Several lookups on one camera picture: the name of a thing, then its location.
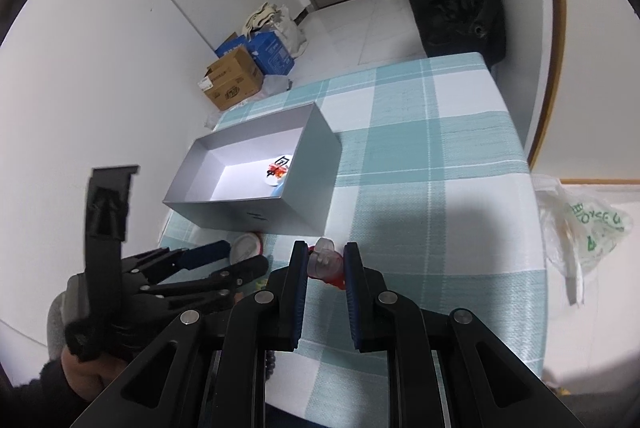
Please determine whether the brown cardboard box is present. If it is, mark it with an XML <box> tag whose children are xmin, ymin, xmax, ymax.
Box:
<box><xmin>198</xmin><ymin>46</ymin><xmax>264</xmax><ymax>112</ymax></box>

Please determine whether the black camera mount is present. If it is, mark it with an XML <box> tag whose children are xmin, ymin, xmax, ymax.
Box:
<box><xmin>85</xmin><ymin>165</ymin><xmax>140</xmax><ymax>286</ymax></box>

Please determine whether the blue cardboard box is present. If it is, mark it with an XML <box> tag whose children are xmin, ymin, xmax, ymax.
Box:
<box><xmin>215</xmin><ymin>32</ymin><xmax>294</xmax><ymax>76</ymax></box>

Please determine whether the white green plastic bag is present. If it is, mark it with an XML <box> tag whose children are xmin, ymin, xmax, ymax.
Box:
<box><xmin>532</xmin><ymin>174</ymin><xmax>634</xmax><ymax>306</ymax></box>

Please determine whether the teal checked tablecloth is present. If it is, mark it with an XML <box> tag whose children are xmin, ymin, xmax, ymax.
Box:
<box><xmin>158</xmin><ymin>51</ymin><xmax>549</xmax><ymax>428</ymax></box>

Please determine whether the person's left hand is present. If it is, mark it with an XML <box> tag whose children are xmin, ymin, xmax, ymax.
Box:
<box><xmin>61</xmin><ymin>347</ymin><xmax>127</xmax><ymax>402</ymax></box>

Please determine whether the grey open cardboard box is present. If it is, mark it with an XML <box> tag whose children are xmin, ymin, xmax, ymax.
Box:
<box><xmin>164</xmin><ymin>103</ymin><xmax>342</xmax><ymax>236</ymax></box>

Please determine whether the white round tin lid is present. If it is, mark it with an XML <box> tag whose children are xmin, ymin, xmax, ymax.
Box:
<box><xmin>229</xmin><ymin>233</ymin><xmax>262</xmax><ymax>264</ymax></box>

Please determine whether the white fabric bag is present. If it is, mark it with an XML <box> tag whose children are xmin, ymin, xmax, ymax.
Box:
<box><xmin>242</xmin><ymin>1</ymin><xmax>308</xmax><ymax>58</ymax></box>

